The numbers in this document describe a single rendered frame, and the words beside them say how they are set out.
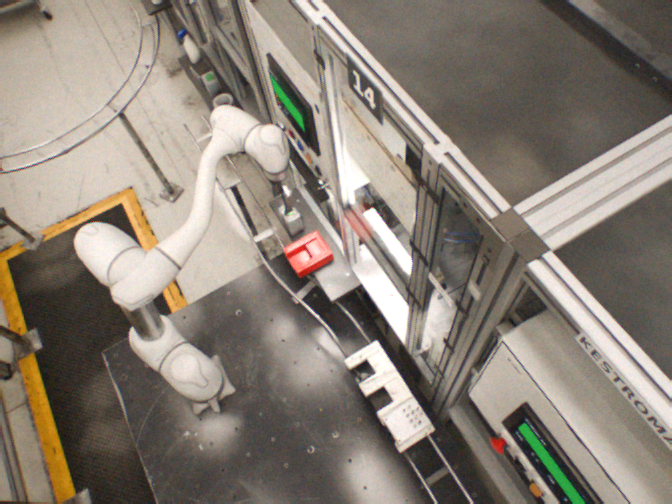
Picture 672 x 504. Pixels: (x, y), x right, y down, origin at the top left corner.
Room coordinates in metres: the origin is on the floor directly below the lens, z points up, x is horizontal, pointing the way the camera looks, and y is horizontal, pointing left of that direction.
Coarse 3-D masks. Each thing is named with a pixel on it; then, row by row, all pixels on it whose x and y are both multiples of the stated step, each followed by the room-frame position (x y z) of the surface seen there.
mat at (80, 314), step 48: (48, 240) 1.90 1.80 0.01; (144, 240) 1.77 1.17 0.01; (0, 288) 1.62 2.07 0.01; (48, 288) 1.56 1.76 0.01; (96, 288) 1.49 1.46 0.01; (48, 336) 1.24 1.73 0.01; (96, 336) 1.19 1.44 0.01; (48, 384) 0.96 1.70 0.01; (96, 384) 0.90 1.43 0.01; (48, 432) 0.69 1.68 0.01; (96, 432) 0.65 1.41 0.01; (96, 480) 0.41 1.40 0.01; (144, 480) 0.37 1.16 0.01
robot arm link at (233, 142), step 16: (224, 112) 1.21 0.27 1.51; (240, 112) 1.21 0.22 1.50; (224, 128) 1.15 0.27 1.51; (240, 128) 1.14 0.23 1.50; (208, 144) 1.12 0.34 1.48; (224, 144) 1.11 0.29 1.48; (240, 144) 1.11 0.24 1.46; (208, 160) 1.06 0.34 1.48; (208, 176) 1.00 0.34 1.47; (208, 192) 0.95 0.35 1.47; (192, 208) 0.90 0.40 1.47; (208, 208) 0.90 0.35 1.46; (192, 224) 0.84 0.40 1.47; (208, 224) 0.85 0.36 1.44; (176, 240) 0.79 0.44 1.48; (192, 240) 0.80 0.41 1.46; (176, 256) 0.75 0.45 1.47
